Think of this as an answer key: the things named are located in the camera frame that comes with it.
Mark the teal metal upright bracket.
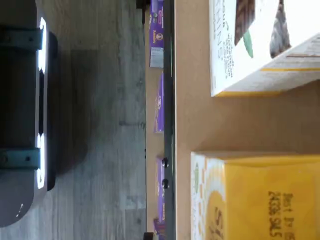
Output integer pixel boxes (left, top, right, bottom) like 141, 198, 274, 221
0, 25, 44, 53
0, 147, 42, 171

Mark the purple Annie's box white side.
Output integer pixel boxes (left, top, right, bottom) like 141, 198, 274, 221
149, 0, 165, 68

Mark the white box with yellow label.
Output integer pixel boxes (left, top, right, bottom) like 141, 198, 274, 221
209, 0, 320, 98

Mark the black metal shelf edge beam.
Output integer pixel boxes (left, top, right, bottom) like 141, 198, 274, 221
163, 0, 176, 240

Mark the dark grey mobile robot base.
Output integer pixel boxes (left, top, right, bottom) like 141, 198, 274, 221
0, 0, 59, 229

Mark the wooden shelf board with snack boxes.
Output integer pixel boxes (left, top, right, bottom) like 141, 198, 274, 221
174, 0, 320, 240

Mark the yellow snack box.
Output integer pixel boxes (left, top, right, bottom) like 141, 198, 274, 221
190, 150, 320, 240

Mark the purple Annie's hidden veggies box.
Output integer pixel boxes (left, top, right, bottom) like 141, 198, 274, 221
155, 156, 166, 224

